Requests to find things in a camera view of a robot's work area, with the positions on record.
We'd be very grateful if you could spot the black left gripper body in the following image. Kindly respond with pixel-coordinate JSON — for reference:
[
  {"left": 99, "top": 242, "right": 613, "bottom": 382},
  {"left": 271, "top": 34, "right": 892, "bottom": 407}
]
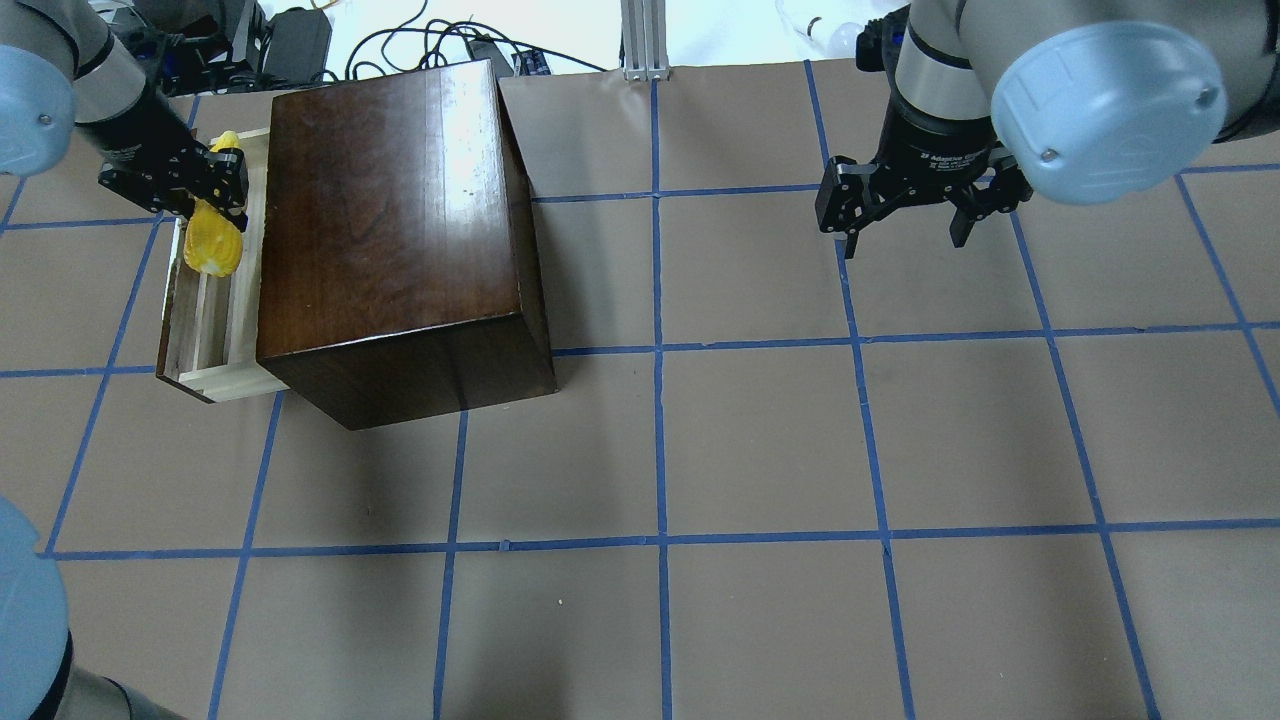
[{"left": 76, "top": 85, "right": 198, "bottom": 217}]

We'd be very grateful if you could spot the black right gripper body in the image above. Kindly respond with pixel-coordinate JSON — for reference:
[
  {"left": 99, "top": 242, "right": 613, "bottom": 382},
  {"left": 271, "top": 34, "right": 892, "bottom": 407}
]
[{"left": 870, "top": 100, "right": 1014, "bottom": 211}]

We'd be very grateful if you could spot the yellow corn cob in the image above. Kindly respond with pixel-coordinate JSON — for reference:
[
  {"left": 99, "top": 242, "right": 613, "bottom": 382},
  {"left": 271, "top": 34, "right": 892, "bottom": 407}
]
[{"left": 183, "top": 167, "right": 244, "bottom": 278}]

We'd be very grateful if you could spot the dark wooden drawer box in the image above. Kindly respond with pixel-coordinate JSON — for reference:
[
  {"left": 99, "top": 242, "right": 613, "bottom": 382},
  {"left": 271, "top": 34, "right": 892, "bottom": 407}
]
[{"left": 155, "top": 60, "right": 557, "bottom": 430}]

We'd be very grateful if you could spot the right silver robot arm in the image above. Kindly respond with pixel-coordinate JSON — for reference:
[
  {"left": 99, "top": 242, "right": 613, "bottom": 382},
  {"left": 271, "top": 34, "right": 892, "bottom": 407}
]
[{"left": 815, "top": 1, "right": 1277, "bottom": 258}]

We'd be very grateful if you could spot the white light bulb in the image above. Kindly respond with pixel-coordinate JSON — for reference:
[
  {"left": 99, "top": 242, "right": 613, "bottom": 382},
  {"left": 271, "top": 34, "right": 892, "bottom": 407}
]
[{"left": 803, "top": 15, "right": 865, "bottom": 59}]

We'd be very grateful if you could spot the black laptop adapter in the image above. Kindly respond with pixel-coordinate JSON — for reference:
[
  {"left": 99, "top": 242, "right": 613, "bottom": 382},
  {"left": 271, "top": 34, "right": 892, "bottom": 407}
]
[{"left": 261, "top": 8, "right": 332, "bottom": 83}]

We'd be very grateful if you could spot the aluminium frame post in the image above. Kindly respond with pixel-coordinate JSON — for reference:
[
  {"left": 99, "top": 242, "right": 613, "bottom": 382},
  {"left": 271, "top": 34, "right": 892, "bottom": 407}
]
[{"left": 620, "top": 0, "right": 669, "bottom": 82}]

